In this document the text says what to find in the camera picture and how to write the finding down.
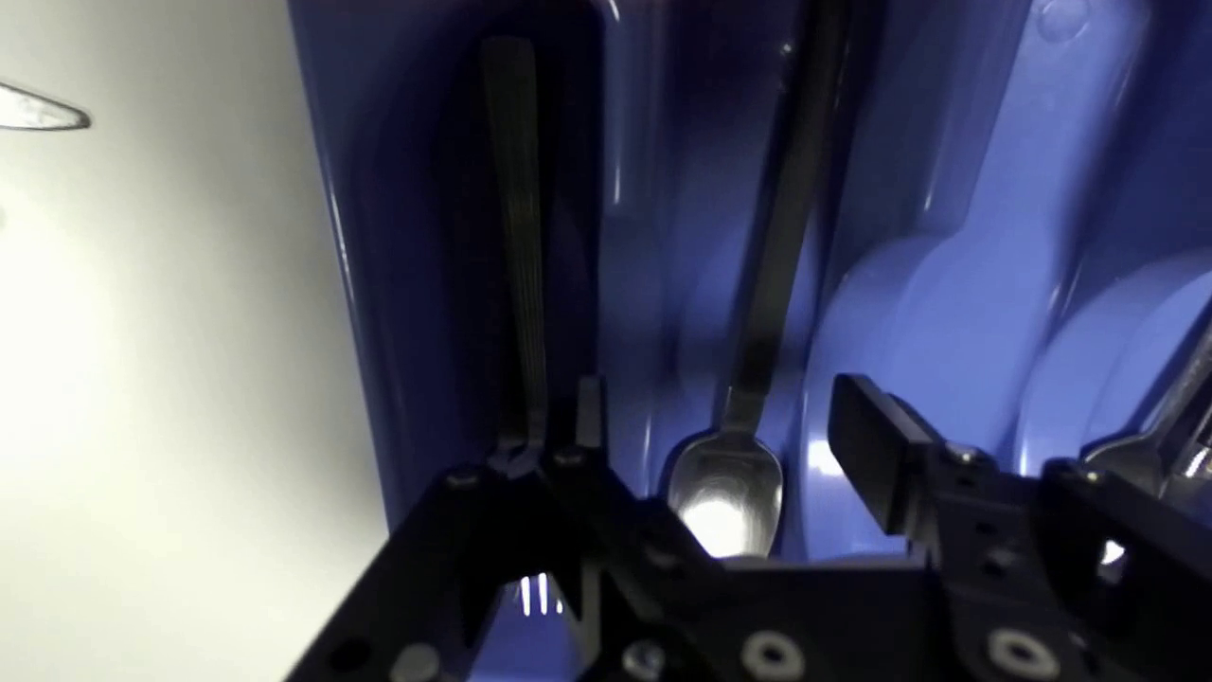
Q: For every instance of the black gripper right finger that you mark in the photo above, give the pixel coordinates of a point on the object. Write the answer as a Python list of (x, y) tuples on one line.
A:
[(1055, 577)]

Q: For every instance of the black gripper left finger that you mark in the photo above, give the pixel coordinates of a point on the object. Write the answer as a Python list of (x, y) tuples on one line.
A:
[(637, 596)]

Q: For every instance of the black-handled spoon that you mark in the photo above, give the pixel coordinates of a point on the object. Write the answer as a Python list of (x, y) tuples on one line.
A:
[(727, 483)]

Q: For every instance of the black-handled knife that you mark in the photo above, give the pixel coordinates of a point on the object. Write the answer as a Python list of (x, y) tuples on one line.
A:
[(25, 111)]

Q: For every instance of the blue cutlery tray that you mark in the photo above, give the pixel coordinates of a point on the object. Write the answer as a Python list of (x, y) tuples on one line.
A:
[(1015, 241)]

